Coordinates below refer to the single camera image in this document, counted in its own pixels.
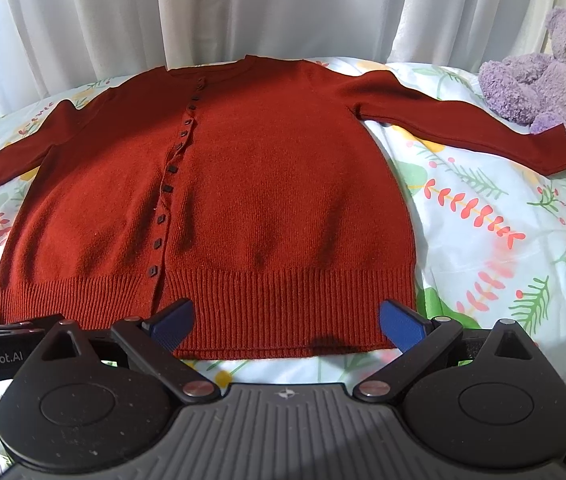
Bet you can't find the white curtain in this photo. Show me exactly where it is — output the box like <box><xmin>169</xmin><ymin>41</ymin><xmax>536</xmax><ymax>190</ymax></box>
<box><xmin>0</xmin><ymin>0</ymin><xmax>566</xmax><ymax>117</ymax></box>

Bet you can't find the red knit cardigan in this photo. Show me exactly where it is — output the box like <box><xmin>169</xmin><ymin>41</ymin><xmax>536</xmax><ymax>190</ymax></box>
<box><xmin>0</xmin><ymin>56</ymin><xmax>566</xmax><ymax>360</ymax></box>

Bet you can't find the purple teddy bear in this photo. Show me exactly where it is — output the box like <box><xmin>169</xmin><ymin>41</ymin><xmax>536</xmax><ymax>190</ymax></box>
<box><xmin>478</xmin><ymin>8</ymin><xmax>566</xmax><ymax>133</ymax></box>

